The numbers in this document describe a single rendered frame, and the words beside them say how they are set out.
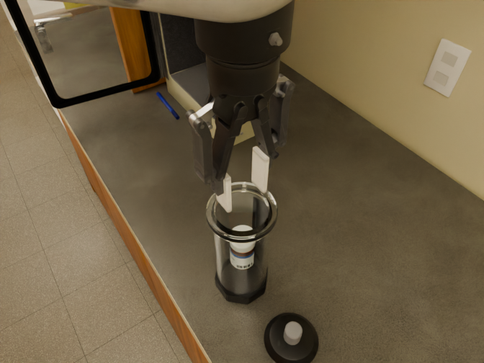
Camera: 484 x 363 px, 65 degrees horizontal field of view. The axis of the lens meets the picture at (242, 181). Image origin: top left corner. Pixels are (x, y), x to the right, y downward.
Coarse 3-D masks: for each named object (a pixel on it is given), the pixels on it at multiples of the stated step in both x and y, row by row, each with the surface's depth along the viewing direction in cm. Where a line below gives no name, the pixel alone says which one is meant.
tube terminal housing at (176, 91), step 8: (160, 24) 98; (168, 72) 108; (168, 80) 111; (168, 88) 114; (176, 88) 108; (176, 96) 111; (184, 96) 105; (184, 104) 108; (192, 104) 103; (248, 128) 98; (240, 136) 98; (248, 136) 100
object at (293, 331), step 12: (276, 324) 64; (288, 324) 61; (300, 324) 64; (264, 336) 63; (276, 336) 62; (288, 336) 60; (300, 336) 60; (312, 336) 62; (276, 348) 61; (288, 348) 61; (300, 348) 61; (312, 348) 61; (276, 360) 61; (288, 360) 60; (300, 360) 60; (312, 360) 61
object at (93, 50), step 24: (24, 0) 82; (48, 24) 87; (72, 24) 89; (96, 24) 92; (120, 24) 94; (72, 48) 93; (96, 48) 96; (120, 48) 98; (144, 48) 102; (48, 72) 94; (72, 72) 97; (96, 72) 100; (120, 72) 103; (144, 72) 106; (72, 96) 101
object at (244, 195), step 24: (240, 192) 60; (216, 216) 59; (240, 216) 65; (264, 216) 61; (216, 240) 59; (264, 240) 58; (216, 264) 67; (240, 264) 60; (264, 264) 64; (240, 288) 66
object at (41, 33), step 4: (36, 28) 86; (40, 28) 86; (44, 28) 86; (36, 32) 85; (40, 32) 85; (44, 32) 86; (40, 36) 86; (44, 36) 86; (40, 40) 87; (44, 40) 87; (48, 40) 88; (40, 44) 87; (44, 44) 88; (48, 44) 88; (44, 48) 88; (48, 48) 89; (52, 48) 89; (44, 52) 89; (48, 52) 89
